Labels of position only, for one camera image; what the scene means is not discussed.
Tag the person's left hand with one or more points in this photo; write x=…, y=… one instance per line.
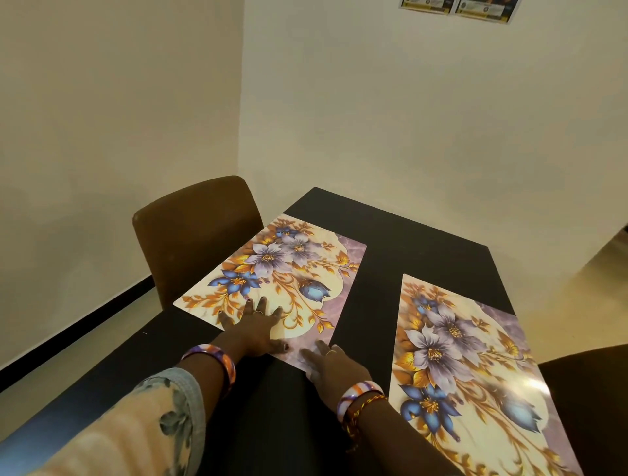
x=250, y=333

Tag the person's right hand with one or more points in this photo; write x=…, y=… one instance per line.
x=338, y=377

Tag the floral placemat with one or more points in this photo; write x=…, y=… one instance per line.
x=466, y=368
x=294, y=274

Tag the brown chair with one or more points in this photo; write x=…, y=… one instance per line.
x=589, y=407
x=196, y=235

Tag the person's right forearm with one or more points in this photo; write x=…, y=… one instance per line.
x=402, y=446

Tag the white purple bangle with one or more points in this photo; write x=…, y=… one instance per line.
x=353, y=392

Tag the orange purple bangle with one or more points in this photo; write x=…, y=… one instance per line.
x=222, y=355

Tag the black table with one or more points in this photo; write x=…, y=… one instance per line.
x=378, y=255

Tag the wall picture frame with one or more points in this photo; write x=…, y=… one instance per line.
x=427, y=5
x=485, y=10

